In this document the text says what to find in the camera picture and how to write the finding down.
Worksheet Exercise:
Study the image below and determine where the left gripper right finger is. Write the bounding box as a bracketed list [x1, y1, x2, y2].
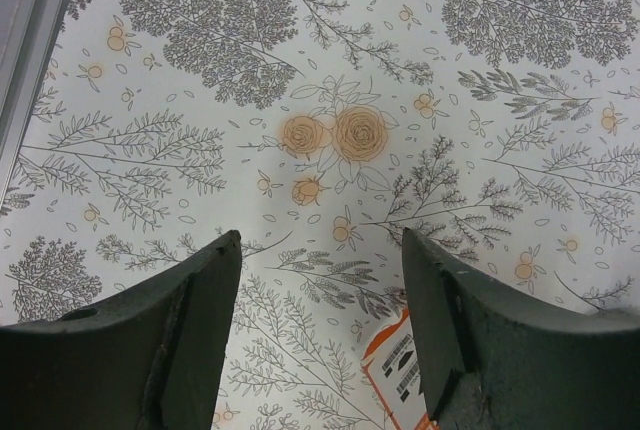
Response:
[402, 229, 639, 429]

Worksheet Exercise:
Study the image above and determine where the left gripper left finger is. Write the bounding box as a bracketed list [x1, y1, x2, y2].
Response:
[1, 230, 242, 429]

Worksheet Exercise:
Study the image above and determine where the orange coffee filter box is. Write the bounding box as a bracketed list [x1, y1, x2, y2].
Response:
[361, 307, 439, 430]

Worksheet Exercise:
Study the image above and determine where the floral patterned table mat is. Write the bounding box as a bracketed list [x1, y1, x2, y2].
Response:
[1, 0, 639, 429]

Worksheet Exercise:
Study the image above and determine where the left aluminium frame post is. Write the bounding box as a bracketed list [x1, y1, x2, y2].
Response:
[1, 0, 70, 186]

